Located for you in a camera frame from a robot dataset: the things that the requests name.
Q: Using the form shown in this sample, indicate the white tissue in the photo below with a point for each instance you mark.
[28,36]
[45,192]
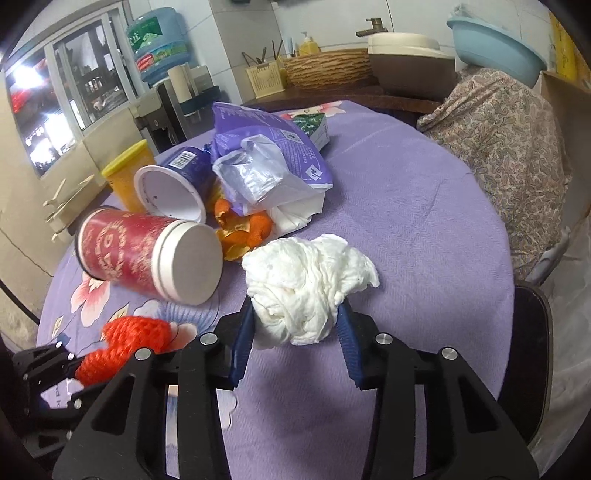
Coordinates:
[291,217]
[297,285]

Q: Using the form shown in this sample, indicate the window with metal frame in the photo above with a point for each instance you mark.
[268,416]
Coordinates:
[71,69]

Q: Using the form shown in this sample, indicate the paisley patterned cloth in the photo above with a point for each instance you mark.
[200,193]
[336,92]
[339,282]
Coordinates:
[510,138]

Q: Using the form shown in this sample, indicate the blue water jug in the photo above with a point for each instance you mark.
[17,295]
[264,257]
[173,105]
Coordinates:
[158,43]

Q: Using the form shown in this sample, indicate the yellow soap dispenser bottle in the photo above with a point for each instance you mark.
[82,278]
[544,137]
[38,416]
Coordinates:
[308,46]

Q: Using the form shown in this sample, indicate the green white snack packet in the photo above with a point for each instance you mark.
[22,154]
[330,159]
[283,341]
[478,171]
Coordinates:
[314,125]

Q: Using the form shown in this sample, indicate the purple snack bag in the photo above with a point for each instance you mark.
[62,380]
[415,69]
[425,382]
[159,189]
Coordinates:
[264,161]

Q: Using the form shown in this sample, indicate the orange peel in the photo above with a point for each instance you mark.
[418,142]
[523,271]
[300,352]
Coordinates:
[240,234]

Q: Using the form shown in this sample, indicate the brass faucet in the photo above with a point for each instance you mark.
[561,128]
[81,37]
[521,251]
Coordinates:
[376,26]

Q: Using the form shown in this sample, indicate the black water dispenser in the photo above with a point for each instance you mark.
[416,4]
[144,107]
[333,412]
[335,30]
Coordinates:
[165,122]

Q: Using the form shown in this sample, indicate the woven wicker basket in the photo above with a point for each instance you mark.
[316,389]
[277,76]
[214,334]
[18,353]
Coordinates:
[329,70]

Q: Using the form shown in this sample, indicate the red knitted foam net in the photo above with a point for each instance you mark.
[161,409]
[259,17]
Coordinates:
[123,337]

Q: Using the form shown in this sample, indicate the red paper coffee cup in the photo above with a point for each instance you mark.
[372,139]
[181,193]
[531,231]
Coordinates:
[176,260]

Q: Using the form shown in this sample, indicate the beige chopstick holder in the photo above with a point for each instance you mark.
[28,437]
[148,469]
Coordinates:
[265,79]

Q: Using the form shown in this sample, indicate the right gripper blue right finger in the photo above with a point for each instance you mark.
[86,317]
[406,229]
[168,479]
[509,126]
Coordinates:
[378,361]

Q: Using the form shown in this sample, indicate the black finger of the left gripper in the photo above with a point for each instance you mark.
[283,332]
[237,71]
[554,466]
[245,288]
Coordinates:
[33,372]

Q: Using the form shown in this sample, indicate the light blue plastic basin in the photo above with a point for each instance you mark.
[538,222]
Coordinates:
[482,44]

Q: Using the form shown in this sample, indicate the white tissue under bag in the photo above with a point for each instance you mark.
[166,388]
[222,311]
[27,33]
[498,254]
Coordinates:
[291,217]

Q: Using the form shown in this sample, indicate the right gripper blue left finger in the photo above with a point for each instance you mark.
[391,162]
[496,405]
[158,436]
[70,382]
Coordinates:
[213,361]

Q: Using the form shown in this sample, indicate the blue yogurt cup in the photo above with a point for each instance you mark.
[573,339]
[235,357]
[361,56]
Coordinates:
[178,187]

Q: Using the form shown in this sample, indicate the yellow cylindrical can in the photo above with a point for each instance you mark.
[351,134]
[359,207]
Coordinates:
[120,172]

